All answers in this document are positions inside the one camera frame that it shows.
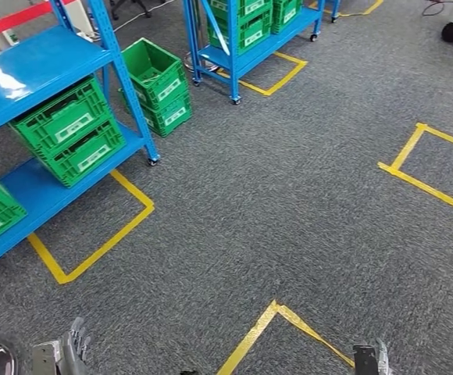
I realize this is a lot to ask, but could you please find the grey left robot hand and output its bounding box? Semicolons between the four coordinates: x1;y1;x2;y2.
62;316;93;375

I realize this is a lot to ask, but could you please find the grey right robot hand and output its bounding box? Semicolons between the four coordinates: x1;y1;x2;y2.
374;338;392;375

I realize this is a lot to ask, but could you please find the blue metal shelf rack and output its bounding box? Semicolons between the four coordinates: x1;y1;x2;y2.
181;0;327;106
0;0;161;310
325;0;343;24

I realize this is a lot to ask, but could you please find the green open plastic crate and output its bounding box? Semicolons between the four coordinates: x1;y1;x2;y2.
121;37;189;112

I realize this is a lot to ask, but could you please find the yellow floor tape outline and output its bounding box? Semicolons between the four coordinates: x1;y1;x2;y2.
214;52;309;98
309;0;384;19

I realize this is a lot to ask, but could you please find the chrome stanchion with base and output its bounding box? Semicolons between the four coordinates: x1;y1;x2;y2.
183;0;220;73

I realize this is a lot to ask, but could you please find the white desk with panels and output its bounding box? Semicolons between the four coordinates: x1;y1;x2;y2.
65;0;95;38

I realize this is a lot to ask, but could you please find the long red barrier belt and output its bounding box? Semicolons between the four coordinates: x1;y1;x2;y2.
0;0;76;44

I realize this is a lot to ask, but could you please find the black office chair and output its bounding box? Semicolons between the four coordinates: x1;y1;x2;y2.
110;0;152;22

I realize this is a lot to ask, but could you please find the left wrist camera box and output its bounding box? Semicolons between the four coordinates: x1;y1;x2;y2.
31;340;64;375

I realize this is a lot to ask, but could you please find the white power cable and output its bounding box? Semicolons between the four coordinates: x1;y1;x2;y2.
77;0;177;44

